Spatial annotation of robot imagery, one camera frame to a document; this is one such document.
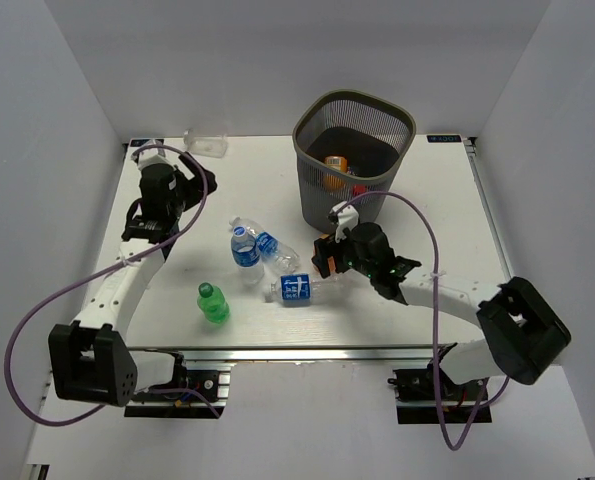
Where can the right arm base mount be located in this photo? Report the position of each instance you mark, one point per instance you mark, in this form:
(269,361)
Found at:
(411,381)

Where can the left blue table sticker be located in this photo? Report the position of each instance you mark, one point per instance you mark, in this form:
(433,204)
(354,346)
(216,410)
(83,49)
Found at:
(139,142)

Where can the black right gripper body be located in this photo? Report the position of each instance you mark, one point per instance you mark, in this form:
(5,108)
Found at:
(344,254)

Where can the right blue table sticker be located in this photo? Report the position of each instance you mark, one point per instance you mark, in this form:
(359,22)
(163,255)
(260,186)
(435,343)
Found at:
(444,138)

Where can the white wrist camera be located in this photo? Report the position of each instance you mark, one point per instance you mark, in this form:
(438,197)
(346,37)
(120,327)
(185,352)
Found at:
(147,155)
(345,218)

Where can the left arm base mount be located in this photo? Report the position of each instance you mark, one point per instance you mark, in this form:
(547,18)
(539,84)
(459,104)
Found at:
(198,390)

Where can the blue label bottle front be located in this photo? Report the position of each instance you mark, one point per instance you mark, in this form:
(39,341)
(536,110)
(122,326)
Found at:
(302,289)

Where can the red cap water bottle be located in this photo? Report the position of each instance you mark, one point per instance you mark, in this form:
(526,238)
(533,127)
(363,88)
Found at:
(359,190)

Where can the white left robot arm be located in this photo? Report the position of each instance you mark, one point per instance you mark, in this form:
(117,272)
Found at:
(89,357)

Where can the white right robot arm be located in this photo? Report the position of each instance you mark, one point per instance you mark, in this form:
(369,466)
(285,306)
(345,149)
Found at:
(522,335)

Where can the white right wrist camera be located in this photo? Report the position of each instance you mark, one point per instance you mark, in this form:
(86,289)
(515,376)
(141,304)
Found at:
(345,218)

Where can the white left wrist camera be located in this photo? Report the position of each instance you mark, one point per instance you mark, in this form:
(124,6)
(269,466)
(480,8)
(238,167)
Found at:
(147,155)

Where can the blue table sticker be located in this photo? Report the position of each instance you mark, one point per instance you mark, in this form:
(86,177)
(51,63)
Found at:
(139,142)
(444,138)

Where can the green plastic bottle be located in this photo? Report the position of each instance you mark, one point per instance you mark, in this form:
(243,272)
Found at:
(212,303)

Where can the orange juice bottle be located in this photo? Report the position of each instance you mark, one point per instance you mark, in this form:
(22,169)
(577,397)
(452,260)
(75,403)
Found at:
(328,265)
(339,164)

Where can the clear bottle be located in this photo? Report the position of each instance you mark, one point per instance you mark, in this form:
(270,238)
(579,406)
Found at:
(201,144)

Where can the grey mesh waste bin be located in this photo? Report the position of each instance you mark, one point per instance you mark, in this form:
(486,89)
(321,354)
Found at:
(373,134)

